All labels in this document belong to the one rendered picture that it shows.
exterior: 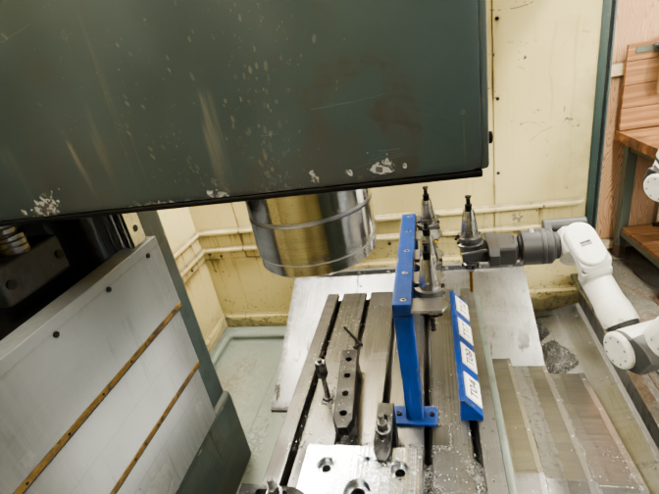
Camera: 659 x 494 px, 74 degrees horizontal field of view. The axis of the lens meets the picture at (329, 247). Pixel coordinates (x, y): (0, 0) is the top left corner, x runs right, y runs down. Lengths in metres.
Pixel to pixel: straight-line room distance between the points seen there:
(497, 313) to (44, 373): 1.33
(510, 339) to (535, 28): 0.96
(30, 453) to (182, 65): 0.59
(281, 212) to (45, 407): 0.49
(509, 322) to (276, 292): 0.94
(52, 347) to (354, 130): 0.58
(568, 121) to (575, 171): 0.17
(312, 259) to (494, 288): 1.25
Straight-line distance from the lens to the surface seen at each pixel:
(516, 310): 1.66
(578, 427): 1.37
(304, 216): 0.49
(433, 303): 0.91
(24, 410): 0.78
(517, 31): 1.54
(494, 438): 1.08
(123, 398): 0.94
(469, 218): 1.10
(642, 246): 3.36
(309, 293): 1.78
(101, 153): 0.51
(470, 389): 1.11
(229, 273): 1.95
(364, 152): 0.40
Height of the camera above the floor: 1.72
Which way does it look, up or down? 25 degrees down
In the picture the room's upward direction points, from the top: 11 degrees counter-clockwise
